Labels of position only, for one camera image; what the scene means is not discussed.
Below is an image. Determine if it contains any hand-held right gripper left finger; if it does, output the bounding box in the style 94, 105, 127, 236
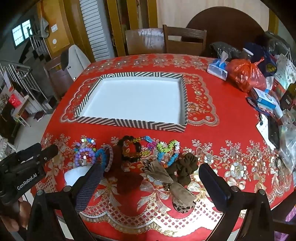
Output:
26, 162, 104, 241

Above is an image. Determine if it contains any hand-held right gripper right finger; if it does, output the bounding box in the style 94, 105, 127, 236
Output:
198, 163, 275, 241

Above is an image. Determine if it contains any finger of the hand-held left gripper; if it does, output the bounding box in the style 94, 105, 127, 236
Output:
9, 143, 42, 163
30, 145, 59, 166

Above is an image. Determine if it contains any purple bead bracelet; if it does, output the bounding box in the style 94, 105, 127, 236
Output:
73, 147, 96, 166

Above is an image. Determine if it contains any blue bead bracelet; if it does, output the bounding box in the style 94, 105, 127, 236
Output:
95, 148, 109, 166

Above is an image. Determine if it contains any dark brown scrunchie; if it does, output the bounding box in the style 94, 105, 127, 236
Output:
167, 153, 199, 187

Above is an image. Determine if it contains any silver mesh bracelet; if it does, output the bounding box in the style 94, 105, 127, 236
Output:
103, 144, 114, 172

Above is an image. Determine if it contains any red hair bow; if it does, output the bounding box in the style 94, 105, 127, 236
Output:
103, 148, 144, 194

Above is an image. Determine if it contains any multicolour round bead bracelet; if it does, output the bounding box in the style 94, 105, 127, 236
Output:
74, 137, 97, 151

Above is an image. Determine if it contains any tan bow hair clip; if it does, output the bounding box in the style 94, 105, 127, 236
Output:
142, 159, 196, 212

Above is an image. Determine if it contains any striped cardboard tray box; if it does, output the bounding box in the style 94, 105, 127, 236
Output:
74, 72, 188, 133

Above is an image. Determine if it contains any person's left hand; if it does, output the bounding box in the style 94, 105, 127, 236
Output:
0, 200, 31, 233

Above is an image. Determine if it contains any red paper bag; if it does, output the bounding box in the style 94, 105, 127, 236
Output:
8, 95, 23, 108

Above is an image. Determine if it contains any red floral tablecloth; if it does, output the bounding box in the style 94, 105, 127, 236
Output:
31, 54, 294, 239

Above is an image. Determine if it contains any white card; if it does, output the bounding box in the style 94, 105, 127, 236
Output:
255, 113, 270, 139

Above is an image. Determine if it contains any metal staircase railing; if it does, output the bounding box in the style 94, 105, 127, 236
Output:
0, 59, 50, 116

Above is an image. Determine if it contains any wooden chair with jacket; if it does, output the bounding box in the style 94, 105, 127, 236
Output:
44, 57, 74, 98

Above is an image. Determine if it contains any clear plastic bag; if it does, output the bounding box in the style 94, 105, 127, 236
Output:
279, 123, 296, 172

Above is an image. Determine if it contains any purple patterned clothing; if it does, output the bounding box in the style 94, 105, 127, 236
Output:
285, 209, 296, 241

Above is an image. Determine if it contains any white jacket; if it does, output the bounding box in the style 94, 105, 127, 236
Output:
60, 44, 92, 81

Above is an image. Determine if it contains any small blue white box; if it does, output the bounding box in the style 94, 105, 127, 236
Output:
257, 93, 277, 109

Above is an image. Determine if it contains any orange plastic bag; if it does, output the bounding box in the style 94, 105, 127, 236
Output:
225, 58, 267, 93

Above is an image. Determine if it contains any blue tissue pack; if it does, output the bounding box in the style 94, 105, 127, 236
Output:
207, 51, 229, 81

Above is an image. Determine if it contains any window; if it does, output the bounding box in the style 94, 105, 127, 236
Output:
11, 19, 33, 47

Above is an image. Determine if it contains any white louvered door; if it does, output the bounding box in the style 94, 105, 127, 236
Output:
80, 0, 115, 63

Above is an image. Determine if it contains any dark blue bag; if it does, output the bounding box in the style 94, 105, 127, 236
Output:
243, 42, 278, 77

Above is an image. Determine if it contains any black plastic bag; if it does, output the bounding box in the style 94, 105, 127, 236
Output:
206, 42, 243, 61

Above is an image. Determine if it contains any round dark wooden board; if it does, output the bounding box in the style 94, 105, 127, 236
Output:
185, 6, 266, 56

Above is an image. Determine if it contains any black bead bracelet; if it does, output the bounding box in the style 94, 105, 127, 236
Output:
117, 136, 142, 163

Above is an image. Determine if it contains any flower bead bracelet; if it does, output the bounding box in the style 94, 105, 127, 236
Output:
155, 140, 180, 167

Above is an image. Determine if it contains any translucent colourful bead bracelet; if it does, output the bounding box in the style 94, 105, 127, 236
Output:
122, 136, 154, 160

